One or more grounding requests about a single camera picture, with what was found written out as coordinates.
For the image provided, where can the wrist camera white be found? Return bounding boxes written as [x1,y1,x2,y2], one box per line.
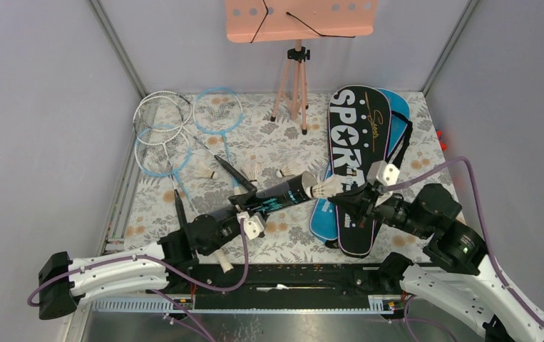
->
[366,160,400,185]
[237,212,266,240]

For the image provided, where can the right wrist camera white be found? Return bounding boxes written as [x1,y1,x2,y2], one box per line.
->
[366,160,400,185]

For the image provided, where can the blue racket bag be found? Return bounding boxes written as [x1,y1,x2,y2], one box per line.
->
[309,88,413,244]

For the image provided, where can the white racket black grip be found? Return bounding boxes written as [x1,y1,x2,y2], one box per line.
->
[133,95,257,194]

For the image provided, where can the blue racket white grip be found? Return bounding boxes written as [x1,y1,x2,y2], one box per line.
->
[192,87,246,195]

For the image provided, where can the white shuttlecock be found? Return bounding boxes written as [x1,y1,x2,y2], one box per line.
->
[241,161,262,187]
[305,175,346,199]
[193,160,219,180]
[275,160,302,178]

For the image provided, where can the floral table mat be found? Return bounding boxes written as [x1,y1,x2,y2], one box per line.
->
[123,92,444,264]

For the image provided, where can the white racket rear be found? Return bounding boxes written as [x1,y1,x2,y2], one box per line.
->
[141,90,195,248]

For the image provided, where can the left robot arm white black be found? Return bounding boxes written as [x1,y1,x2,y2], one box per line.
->
[27,190,271,321]

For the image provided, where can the black shuttlecock tube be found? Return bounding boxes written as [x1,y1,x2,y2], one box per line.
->
[228,171,317,219]

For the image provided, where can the pink music stand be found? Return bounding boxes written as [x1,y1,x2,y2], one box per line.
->
[224,0,378,135]

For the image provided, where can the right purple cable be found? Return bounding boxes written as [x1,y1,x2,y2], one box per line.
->
[384,156,544,342]

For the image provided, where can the blue racket lower left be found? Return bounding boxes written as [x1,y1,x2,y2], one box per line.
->
[134,125,235,274]

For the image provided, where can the black sport racket bag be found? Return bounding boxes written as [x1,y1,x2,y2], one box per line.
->
[328,85,391,259]

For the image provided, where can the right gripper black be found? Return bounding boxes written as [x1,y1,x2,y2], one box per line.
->
[327,177,431,237]

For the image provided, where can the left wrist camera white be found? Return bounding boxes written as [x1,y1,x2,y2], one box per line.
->
[237,212,266,240]

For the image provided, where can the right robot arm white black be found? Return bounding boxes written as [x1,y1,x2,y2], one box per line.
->
[329,182,544,341]

